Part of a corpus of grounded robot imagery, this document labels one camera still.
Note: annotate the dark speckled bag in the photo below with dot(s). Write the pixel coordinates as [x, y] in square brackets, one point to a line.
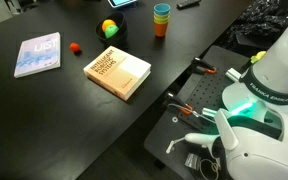
[264, 20]

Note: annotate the blue plastic cup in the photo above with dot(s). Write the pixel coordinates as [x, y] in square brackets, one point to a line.
[162, 9]

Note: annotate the yellow plastic cup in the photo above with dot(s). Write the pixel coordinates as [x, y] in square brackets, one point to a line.
[161, 21]

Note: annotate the orange plastic cup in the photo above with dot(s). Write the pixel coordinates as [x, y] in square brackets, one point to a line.
[161, 29]

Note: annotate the small clear plastic bag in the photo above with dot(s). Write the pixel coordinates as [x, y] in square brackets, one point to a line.
[192, 160]

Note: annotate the black remote control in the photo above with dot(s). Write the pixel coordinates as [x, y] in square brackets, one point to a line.
[188, 4]

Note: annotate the short aluminium profile bar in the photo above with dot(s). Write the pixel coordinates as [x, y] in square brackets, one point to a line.
[209, 112]

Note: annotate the small white washer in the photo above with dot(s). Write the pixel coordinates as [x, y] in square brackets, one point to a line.
[175, 119]

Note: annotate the white tablet with lit screen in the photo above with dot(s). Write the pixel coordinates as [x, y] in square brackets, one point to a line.
[122, 2]

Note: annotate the tan rubber band loop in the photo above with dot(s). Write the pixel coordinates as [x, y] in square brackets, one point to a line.
[201, 165]

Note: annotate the black bowl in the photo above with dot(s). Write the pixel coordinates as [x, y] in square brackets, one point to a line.
[120, 33]

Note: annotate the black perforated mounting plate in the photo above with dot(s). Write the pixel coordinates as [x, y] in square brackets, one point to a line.
[207, 90]

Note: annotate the green plastic cup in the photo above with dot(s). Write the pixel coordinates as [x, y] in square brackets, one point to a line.
[161, 16]

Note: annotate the small red ball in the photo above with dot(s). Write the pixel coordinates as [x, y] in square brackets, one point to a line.
[74, 47]

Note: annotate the orange ball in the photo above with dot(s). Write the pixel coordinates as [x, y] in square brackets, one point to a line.
[108, 23]

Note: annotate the white handheld device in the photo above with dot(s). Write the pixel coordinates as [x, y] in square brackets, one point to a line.
[199, 138]

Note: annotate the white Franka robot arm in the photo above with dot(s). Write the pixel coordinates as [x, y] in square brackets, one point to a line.
[270, 66]

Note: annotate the light purple UIST book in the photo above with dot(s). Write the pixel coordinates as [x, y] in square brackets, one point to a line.
[37, 55]

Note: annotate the green ball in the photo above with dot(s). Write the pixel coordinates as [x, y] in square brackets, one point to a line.
[112, 31]

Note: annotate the orange robotics book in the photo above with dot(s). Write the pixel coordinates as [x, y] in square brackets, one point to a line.
[117, 71]

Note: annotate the yellow-green knob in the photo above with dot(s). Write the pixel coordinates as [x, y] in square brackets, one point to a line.
[258, 56]

